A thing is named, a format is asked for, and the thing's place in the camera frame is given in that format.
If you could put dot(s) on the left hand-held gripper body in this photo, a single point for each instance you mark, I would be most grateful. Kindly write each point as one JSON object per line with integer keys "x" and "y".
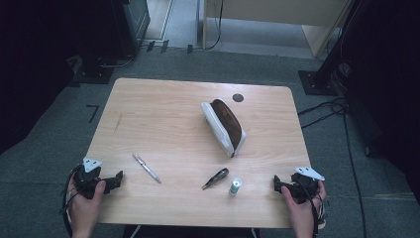
{"x": 86, "y": 180}

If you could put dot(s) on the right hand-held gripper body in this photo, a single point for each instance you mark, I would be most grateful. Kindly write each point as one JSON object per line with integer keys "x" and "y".
{"x": 305, "y": 186}

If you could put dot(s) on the clear pen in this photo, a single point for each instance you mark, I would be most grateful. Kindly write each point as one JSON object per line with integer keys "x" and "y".
{"x": 147, "y": 168}

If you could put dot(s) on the white and green tube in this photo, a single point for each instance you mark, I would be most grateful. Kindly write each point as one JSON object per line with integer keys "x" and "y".
{"x": 235, "y": 186}

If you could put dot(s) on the black marker pen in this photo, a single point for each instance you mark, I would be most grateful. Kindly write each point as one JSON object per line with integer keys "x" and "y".
{"x": 216, "y": 178}

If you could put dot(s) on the white pencil case brown inside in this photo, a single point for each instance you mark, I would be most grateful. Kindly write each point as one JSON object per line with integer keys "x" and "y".
{"x": 224, "y": 127}

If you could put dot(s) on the person's right hand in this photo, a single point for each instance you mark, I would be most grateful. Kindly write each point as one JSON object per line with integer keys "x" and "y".
{"x": 302, "y": 214}

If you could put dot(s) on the person's left hand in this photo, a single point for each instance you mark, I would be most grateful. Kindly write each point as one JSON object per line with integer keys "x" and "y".
{"x": 84, "y": 208}

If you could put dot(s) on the dark round table grommet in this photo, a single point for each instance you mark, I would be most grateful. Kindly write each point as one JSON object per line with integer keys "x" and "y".
{"x": 237, "y": 97}

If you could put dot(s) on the black stand with square base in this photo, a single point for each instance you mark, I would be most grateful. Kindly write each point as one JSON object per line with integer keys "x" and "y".
{"x": 94, "y": 74}
{"x": 317, "y": 82}

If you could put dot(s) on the dark cabinet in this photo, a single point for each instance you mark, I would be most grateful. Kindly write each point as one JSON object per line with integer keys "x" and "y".
{"x": 132, "y": 23}

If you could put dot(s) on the light wooden furniture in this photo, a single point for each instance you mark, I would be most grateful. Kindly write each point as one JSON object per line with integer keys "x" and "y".
{"x": 274, "y": 13}

